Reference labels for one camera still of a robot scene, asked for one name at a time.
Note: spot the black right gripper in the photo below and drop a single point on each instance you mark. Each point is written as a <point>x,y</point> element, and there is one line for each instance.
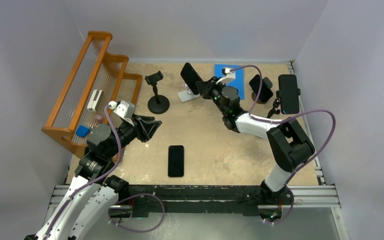
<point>204,88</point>

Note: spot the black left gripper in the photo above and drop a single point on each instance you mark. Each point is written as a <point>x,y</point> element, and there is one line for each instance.
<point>144,129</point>

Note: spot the black round-base phone stand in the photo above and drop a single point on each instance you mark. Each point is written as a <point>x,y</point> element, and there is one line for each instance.
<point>157,104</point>

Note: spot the black smartphone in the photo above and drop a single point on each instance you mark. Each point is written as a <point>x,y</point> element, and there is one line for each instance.
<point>176,161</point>

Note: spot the black tall phone stand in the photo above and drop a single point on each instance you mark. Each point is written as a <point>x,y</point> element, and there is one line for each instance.
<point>274,109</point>

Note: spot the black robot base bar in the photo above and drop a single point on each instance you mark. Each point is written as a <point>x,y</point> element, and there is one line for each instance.
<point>247,200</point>

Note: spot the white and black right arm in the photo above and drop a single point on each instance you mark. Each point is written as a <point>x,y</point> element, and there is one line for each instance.
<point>290,145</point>

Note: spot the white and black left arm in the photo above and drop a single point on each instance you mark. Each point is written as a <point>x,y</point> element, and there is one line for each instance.
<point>93,190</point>

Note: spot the white folding phone stand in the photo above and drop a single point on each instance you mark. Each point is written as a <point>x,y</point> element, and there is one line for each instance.
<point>187,94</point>

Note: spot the black phone on small stand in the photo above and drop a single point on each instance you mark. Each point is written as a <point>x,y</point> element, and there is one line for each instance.
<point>261,87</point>

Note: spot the blue rectangular mat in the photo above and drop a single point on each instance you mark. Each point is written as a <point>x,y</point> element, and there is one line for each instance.
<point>238,82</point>

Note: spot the white device on rack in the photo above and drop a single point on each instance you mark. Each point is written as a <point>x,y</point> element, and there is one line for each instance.
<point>94,100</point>

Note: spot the blue object on rack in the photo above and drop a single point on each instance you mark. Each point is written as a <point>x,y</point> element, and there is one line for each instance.
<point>82,131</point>

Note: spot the orange wooden rack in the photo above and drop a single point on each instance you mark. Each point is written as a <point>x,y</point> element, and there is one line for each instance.
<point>94,68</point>

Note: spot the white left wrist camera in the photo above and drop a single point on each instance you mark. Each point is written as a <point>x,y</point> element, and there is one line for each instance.
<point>123,109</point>

